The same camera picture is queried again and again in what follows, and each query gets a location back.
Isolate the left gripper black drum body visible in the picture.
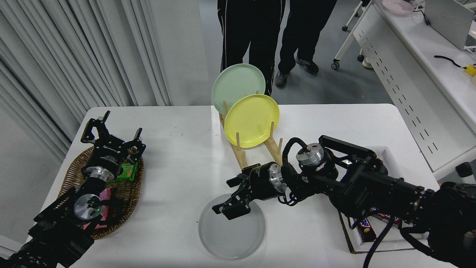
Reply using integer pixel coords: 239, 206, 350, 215
87, 135, 129, 178

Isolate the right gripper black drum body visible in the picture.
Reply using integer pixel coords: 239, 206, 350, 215
248, 163, 277, 201

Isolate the grey plate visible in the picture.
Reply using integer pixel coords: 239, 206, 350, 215
198, 193, 267, 261

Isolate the wooden plate rack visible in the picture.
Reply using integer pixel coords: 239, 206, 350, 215
219, 90, 284, 170

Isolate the yellow plate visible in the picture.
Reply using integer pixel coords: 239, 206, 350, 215
224, 94, 280, 148

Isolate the pale green plate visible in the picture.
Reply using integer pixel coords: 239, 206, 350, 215
211, 64, 266, 116

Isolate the pink plate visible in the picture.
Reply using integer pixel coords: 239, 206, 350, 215
382, 0, 414, 15

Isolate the green snack packet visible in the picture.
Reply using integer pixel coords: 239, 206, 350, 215
110, 162, 137, 182

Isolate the pink snack packet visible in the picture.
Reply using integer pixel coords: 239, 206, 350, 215
83, 187, 112, 230

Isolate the brown wicker basket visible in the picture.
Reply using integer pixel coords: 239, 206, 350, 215
58, 145, 144, 240

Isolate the grey white curtain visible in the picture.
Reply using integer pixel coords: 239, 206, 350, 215
0, 0, 173, 164

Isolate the brown snack bar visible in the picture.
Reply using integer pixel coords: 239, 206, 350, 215
357, 218, 380, 243

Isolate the white rectangular tray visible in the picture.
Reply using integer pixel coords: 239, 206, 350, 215
337, 146, 428, 254

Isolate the brown Snickers bar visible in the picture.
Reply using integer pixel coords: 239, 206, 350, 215
370, 208, 403, 228

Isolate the person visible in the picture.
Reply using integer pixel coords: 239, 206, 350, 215
274, 0, 338, 89
218, 0, 286, 96

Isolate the white perforated desk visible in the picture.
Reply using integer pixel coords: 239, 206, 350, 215
331, 0, 476, 181

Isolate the black cylinder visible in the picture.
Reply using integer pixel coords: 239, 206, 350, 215
455, 162, 476, 178

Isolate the grey laptop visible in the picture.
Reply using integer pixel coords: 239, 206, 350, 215
424, 0, 476, 51

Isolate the thick black cable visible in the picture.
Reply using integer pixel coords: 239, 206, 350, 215
434, 55, 467, 70

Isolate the thin black cable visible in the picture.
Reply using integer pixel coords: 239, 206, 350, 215
412, 8, 431, 26

